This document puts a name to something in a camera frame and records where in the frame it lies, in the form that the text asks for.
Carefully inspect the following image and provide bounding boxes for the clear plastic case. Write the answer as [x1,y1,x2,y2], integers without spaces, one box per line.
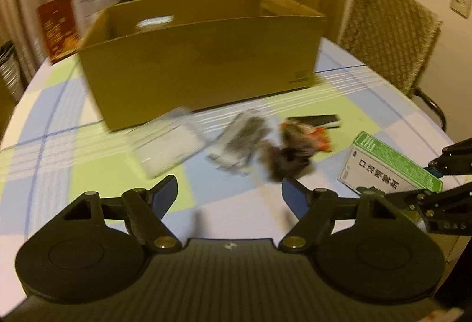
[126,107,208,178]

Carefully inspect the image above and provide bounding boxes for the red gift box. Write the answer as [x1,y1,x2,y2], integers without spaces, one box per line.
[37,0,80,64]

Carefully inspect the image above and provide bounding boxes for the large cardboard box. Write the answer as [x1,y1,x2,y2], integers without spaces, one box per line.
[78,0,326,131]

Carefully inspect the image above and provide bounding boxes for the clear packet dark contents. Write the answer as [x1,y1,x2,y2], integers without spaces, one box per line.
[206,110,271,173]

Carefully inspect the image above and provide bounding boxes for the checkered tablecloth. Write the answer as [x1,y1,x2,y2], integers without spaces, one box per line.
[1,40,451,313]

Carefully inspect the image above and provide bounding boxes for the green white medicine box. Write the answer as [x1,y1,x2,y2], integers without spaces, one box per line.
[338,131,443,194]

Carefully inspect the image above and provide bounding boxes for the quilted brown chair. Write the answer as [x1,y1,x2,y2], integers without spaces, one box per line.
[340,0,446,130]

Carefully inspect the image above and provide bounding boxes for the dark brown snack packet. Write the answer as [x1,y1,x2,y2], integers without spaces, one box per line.
[261,120,317,181]

